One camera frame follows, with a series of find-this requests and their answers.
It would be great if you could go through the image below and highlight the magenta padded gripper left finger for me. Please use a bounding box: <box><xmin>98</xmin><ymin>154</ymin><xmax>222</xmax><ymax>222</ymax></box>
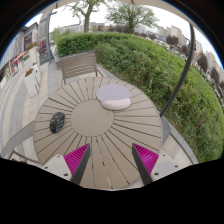
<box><xmin>42</xmin><ymin>143</ymin><xmax>92</xmax><ymax>186</ymax></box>

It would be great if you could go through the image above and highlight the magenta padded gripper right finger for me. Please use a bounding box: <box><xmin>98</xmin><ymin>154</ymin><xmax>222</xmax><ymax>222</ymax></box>
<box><xmin>131</xmin><ymin>143</ymin><xmax>183</xmax><ymax>186</ymax></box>

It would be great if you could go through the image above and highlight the black computer mouse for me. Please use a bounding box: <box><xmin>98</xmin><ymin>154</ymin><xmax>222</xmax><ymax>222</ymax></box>
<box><xmin>50</xmin><ymin>112</ymin><xmax>65</xmax><ymax>133</ymax></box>

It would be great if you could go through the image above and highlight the lilac mouse pad wrist rest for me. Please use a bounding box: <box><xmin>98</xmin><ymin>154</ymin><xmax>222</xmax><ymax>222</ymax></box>
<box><xmin>96</xmin><ymin>84</ymin><xmax>131</xmax><ymax>110</ymax></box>

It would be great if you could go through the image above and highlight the round slatted wooden table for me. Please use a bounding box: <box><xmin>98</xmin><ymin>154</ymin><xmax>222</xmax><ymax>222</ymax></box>
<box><xmin>33</xmin><ymin>77</ymin><xmax>163</xmax><ymax>190</ymax></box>

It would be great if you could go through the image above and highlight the grey chair at left edge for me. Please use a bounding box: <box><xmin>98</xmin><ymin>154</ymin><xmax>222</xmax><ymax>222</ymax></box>
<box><xmin>1</xmin><ymin>122</ymin><xmax>37</xmax><ymax>163</ymax></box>

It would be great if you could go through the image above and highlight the green trimmed hedge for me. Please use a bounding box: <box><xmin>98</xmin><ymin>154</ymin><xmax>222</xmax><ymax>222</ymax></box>
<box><xmin>56</xmin><ymin>33</ymin><xmax>224</xmax><ymax>162</ymax></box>

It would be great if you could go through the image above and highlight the white planter box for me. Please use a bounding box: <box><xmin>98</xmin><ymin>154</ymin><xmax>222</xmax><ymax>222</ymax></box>
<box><xmin>24</xmin><ymin>63</ymin><xmax>41</xmax><ymax>97</ymax></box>

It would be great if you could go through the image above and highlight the grey slatted outdoor chair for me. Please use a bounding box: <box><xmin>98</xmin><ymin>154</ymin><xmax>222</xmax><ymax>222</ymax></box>
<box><xmin>60</xmin><ymin>51</ymin><xmax>98</xmax><ymax>83</ymax></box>

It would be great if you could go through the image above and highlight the dark curved metal pole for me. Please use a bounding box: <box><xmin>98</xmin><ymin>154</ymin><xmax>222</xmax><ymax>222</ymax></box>
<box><xmin>160</xmin><ymin>23</ymin><xmax>196</xmax><ymax>117</ymax></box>

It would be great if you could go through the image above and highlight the tall grey advertising pillar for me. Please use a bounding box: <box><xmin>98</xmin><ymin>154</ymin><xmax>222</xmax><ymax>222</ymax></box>
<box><xmin>38</xmin><ymin>11</ymin><xmax>53</xmax><ymax>65</ymax></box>

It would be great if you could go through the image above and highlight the large tree right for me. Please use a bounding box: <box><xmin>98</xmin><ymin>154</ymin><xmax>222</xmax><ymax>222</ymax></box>
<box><xmin>106</xmin><ymin>2</ymin><xmax>158</xmax><ymax>34</ymax></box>

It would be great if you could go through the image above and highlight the large tree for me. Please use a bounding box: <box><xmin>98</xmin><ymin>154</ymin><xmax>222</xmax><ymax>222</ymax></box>
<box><xmin>106</xmin><ymin>2</ymin><xmax>158</xmax><ymax>34</ymax></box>
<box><xmin>70</xmin><ymin>0</ymin><xmax>106</xmax><ymax>33</ymax></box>

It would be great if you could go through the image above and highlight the large tree left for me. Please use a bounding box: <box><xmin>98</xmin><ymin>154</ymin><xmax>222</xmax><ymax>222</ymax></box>
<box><xmin>70</xmin><ymin>0</ymin><xmax>106</xmax><ymax>33</ymax></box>

